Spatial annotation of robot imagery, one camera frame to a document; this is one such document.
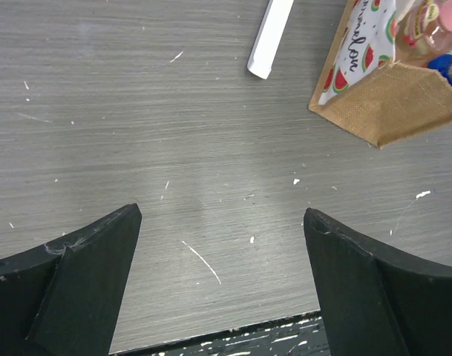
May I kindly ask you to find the white rack base foot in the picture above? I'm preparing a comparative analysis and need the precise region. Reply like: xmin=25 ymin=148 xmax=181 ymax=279
xmin=247 ymin=0 xmax=294 ymax=79

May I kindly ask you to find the amber bottle pink cap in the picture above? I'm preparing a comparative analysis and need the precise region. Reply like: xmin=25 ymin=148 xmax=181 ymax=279
xmin=396 ymin=1 xmax=452 ymax=67

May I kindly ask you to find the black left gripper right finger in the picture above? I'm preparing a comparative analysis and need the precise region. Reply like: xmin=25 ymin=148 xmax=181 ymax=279
xmin=304 ymin=208 xmax=452 ymax=355

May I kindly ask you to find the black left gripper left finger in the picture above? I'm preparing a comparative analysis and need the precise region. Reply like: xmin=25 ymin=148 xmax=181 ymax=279
xmin=0 ymin=204 xmax=142 ymax=355

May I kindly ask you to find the watermelon print canvas bag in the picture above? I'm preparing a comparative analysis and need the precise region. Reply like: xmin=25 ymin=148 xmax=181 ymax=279
xmin=308 ymin=1 xmax=452 ymax=148

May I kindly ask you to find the blue orange pump bottle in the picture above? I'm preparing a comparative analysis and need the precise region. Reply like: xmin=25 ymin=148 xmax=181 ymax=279
xmin=427 ymin=54 xmax=452 ymax=87

